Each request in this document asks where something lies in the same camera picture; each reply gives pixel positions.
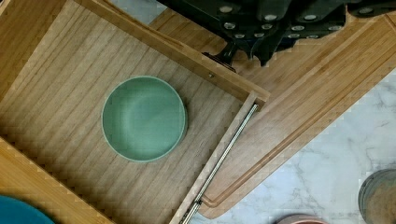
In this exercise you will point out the red white lidded bowl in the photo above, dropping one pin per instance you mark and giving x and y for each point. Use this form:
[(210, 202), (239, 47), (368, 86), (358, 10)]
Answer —
[(301, 219)]

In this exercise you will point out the bamboo cutting board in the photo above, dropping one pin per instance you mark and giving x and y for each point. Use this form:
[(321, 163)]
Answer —
[(311, 85)]

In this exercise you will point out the blue plate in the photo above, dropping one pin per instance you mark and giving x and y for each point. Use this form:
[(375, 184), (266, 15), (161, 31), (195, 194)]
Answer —
[(13, 211)]

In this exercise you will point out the wooden drawer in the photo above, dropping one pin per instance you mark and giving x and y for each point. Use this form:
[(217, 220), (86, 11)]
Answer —
[(53, 114)]

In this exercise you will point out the small green bowl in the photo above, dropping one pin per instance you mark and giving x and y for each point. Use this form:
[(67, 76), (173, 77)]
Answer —
[(144, 119)]

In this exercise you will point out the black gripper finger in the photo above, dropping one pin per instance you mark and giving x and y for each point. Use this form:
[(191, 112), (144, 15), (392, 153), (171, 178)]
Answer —
[(253, 26), (314, 19)]

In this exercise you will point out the glass jar brown contents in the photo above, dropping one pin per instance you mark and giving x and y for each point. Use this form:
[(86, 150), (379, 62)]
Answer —
[(377, 198)]

